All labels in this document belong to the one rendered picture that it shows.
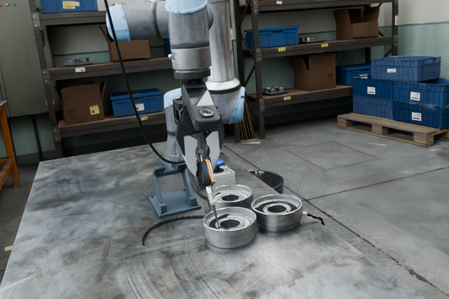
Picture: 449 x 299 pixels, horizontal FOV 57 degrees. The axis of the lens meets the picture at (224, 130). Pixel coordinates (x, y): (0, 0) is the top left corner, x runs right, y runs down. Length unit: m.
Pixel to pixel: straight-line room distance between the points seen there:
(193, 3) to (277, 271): 0.48
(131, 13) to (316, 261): 0.59
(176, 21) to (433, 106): 3.82
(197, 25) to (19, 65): 3.86
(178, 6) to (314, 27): 4.87
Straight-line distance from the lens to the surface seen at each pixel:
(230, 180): 1.06
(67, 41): 4.77
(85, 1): 4.29
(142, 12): 0.89
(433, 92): 4.40
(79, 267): 0.83
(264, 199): 0.91
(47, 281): 0.82
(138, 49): 4.26
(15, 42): 4.55
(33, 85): 4.55
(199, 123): 0.71
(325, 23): 5.67
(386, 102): 4.80
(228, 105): 1.29
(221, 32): 1.25
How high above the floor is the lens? 1.19
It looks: 13 degrees down
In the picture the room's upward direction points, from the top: 5 degrees counter-clockwise
